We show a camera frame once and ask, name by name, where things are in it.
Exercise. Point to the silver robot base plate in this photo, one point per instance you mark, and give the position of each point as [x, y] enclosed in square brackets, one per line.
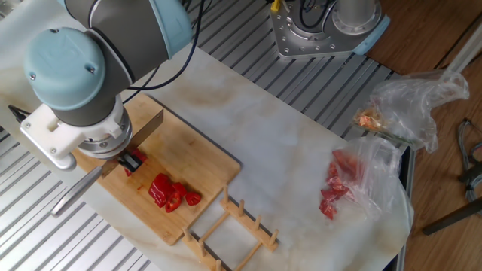
[301, 41]

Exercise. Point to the large red chili chunk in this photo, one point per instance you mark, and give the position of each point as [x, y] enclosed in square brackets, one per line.
[173, 202]

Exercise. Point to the bamboo cutting board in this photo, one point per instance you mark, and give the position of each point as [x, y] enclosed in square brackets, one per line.
[188, 150]

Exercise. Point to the red chili slice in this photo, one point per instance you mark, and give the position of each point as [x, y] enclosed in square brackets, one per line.
[180, 189]

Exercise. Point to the steel kitchen knife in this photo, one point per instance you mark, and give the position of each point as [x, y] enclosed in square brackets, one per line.
[147, 130]

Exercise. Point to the flat rectangular chili slice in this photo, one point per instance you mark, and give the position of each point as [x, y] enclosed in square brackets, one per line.
[160, 188]

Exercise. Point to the clear bag with orange scraps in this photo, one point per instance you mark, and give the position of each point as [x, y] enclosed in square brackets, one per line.
[410, 105]

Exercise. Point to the aluminium profile beam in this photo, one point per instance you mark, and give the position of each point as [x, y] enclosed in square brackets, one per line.
[465, 52]

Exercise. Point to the marble pattern table mat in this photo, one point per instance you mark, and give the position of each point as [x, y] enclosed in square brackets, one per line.
[282, 143]

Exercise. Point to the silver UR5 robot arm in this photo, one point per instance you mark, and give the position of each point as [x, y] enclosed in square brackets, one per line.
[94, 67]

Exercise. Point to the clear bag with chili pieces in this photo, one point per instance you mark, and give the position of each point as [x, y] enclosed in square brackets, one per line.
[369, 177]

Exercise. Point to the red chili pepper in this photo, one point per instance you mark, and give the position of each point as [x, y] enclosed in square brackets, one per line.
[142, 155]

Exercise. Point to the small red chili tip piece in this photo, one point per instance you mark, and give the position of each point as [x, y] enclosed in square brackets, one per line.
[193, 198]

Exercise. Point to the yellow plug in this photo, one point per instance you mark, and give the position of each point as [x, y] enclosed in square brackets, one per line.
[275, 5]

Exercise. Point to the wooden peg rack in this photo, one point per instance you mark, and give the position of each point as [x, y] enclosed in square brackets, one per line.
[248, 226]

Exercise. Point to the dark metal bar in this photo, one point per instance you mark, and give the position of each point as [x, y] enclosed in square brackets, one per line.
[452, 217]

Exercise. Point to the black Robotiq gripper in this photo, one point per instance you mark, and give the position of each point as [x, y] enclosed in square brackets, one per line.
[122, 152]

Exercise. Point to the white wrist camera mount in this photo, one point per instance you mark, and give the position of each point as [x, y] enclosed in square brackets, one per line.
[64, 135]

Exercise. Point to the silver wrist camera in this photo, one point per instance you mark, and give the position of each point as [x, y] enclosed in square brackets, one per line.
[64, 162]

